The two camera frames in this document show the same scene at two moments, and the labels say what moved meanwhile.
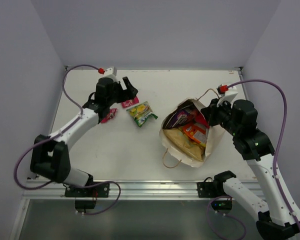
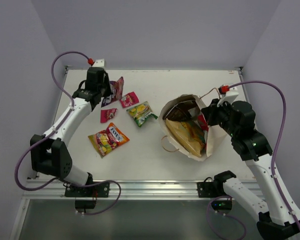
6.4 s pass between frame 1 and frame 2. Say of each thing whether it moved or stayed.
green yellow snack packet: stayed
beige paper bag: moved
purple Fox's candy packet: moved
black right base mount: stayed
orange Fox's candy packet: moved
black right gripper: stayed
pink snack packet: stayed
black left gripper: moved
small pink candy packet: stayed
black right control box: stayed
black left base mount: stayed
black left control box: stayed
